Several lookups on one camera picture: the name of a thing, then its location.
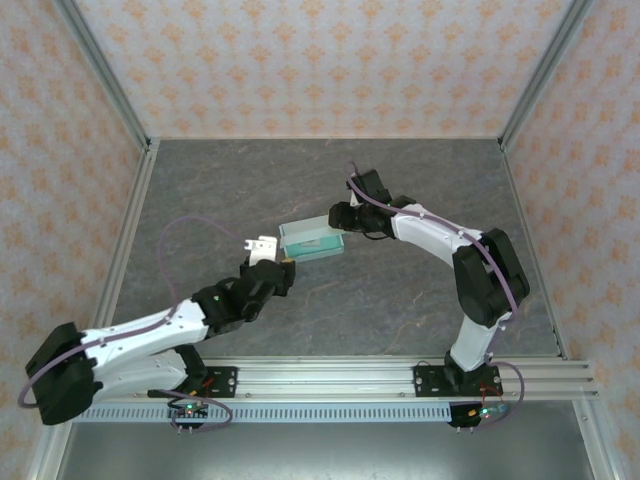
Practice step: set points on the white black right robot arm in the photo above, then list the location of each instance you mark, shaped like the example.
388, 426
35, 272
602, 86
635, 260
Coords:
467, 345

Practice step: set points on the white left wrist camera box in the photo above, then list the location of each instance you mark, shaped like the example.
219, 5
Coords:
261, 249

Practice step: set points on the aluminium mounting rail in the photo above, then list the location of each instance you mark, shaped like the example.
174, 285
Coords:
350, 380

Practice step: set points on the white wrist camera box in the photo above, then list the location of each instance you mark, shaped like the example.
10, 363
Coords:
261, 249
353, 200

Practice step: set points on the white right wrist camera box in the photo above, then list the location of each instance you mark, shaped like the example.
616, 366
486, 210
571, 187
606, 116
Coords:
353, 200

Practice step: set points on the aluminium side rail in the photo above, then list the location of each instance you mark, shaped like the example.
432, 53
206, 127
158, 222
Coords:
120, 250
537, 250

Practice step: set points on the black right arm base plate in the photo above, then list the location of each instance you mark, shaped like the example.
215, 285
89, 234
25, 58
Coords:
427, 381

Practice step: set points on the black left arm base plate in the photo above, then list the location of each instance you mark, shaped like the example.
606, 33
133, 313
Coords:
222, 381

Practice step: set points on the aluminium upright post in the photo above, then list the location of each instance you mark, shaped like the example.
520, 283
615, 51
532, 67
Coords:
545, 75
105, 75

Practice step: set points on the grey metal sheet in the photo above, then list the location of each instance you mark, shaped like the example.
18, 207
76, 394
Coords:
325, 452

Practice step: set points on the mint green paper box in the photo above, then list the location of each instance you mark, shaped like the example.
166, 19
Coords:
315, 245

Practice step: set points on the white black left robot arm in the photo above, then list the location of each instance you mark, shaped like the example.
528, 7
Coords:
140, 335

